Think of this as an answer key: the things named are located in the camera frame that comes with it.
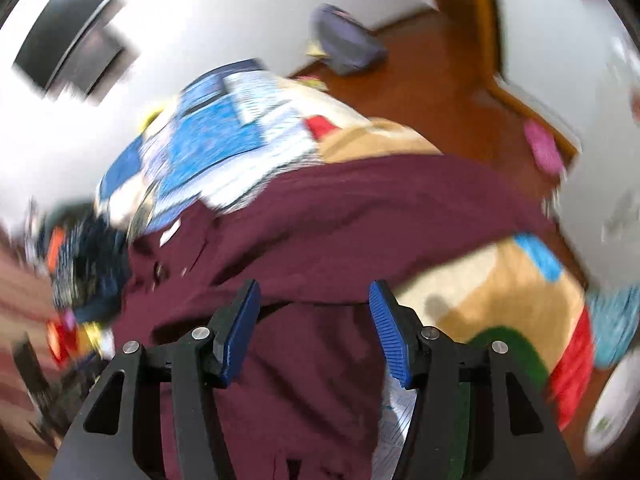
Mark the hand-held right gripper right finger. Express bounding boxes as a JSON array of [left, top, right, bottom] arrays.
[[368, 280, 578, 480]]

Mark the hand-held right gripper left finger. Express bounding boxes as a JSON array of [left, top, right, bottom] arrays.
[[49, 279, 262, 480]]

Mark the maroon garment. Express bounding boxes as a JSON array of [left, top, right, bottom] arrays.
[[112, 152, 556, 480]]

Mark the beige cartoon blanket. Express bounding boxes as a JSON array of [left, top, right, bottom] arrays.
[[270, 75, 598, 480]]

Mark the dark blue folded garment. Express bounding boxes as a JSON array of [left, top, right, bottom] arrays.
[[70, 210, 133, 323]]

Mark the red plush toy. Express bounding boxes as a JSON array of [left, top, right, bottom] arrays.
[[46, 317, 78, 363]]

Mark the blue patchwork blanket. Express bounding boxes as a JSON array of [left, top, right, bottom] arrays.
[[97, 59, 341, 226]]

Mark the orange box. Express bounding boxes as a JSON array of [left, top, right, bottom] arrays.
[[47, 227, 67, 273]]

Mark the yellow foam tube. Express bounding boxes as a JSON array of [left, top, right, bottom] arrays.
[[137, 105, 167, 132]]

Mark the teal cloth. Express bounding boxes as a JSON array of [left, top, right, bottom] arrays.
[[587, 287, 640, 368]]

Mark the striped brown curtain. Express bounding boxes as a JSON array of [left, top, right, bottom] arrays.
[[0, 240, 56, 461]]

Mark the white round container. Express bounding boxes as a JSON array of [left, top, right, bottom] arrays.
[[582, 365, 637, 461]]

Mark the pink slipper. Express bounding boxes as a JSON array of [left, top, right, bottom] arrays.
[[522, 120, 566, 176]]

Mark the grey purple backpack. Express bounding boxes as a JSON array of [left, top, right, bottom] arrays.
[[307, 4, 390, 77]]

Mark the small black wall monitor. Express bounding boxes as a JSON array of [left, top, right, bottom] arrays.
[[47, 27, 141, 107]]

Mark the wooden door frame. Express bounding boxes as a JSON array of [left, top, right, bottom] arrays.
[[422, 0, 583, 161]]

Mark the black wall television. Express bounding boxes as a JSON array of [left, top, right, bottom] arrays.
[[11, 0, 123, 98]]

